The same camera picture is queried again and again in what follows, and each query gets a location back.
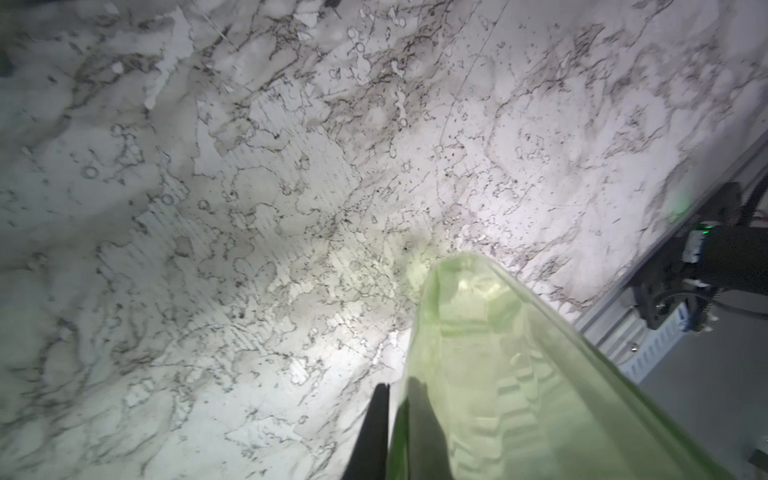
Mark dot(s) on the aluminium front rail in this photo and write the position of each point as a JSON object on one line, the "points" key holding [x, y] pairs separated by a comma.
{"points": [[613, 325]]}

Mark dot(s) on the light green glass cup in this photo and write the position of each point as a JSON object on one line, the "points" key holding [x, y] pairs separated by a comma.
{"points": [[520, 394]]}

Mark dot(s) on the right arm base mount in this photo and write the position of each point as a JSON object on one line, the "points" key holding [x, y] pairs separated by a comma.
{"points": [[665, 271]]}

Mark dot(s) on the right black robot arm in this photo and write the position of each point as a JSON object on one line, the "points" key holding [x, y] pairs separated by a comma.
{"points": [[728, 257]]}

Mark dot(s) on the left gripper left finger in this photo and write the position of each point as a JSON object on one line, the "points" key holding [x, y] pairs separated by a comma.
{"points": [[368, 460]]}

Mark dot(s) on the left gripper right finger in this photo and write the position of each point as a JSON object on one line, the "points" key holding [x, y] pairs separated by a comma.
{"points": [[426, 441]]}

